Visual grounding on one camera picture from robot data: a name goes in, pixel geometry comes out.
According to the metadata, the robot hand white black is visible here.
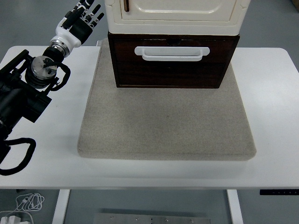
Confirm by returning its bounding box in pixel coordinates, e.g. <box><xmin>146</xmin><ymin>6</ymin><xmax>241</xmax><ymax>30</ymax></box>
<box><xmin>52</xmin><ymin>0</ymin><xmax>105</xmax><ymax>49</ymax></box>

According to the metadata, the white drawer handle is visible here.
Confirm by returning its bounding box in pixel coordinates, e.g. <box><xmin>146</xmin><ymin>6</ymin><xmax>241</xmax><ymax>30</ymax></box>
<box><xmin>134</xmin><ymin>46</ymin><xmax>210</xmax><ymax>62</ymax></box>

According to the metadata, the dark brown wooden drawer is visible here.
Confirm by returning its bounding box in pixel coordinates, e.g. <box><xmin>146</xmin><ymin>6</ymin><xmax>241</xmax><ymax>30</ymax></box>
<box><xmin>107</xmin><ymin>32</ymin><xmax>241</xmax><ymax>89</ymax></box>

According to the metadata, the cream plastic cabinet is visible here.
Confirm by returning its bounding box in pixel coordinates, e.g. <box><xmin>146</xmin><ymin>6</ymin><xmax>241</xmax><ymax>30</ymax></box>
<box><xmin>104</xmin><ymin>0</ymin><xmax>251</xmax><ymax>36</ymax></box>

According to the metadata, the beige fabric mat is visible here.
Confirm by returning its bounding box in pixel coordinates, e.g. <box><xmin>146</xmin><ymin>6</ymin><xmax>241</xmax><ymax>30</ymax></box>
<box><xmin>77</xmin><ymin>38</ymin><xmax>257</xmax><ymax>161</ymax></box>

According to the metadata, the white table leg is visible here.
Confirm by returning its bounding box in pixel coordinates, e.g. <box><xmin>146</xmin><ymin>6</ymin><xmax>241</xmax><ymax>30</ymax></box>
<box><xmin>51</xmin><ymin>189</ymin><xmax>71</xmax><ymax>224</ymax></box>
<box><xmin>226</xmin><ymin>189</ymin><xmax>244</xmax><ymax>224</ymax></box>

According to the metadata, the white power adapter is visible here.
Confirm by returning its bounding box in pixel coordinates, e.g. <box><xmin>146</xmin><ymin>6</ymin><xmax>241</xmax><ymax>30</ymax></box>
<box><xmin>0</xmin><ymin>216</ymin><xmax>21</xmax><ymax>224</ymax></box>

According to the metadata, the grey metal plate with screws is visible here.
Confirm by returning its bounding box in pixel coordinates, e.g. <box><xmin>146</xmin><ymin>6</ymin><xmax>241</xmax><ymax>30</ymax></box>
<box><xmin>93</xmin><ymin>212</ymin><xmax>211</xmax><ymax>224</ymax></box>

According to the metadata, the black table control panel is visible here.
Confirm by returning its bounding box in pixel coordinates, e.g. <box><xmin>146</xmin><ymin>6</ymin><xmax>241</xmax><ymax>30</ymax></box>
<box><xmin>259</xmin><ymin>189</ymin><xmax>299</xmax><ymax>196</ymax></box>

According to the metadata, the white coiled cable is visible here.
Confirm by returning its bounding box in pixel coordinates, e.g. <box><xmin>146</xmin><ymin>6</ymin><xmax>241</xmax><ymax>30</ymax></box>
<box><xmin>0</xmin><ymin>193</ymin><xmax>45</xmax><ymax>221</ymax></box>

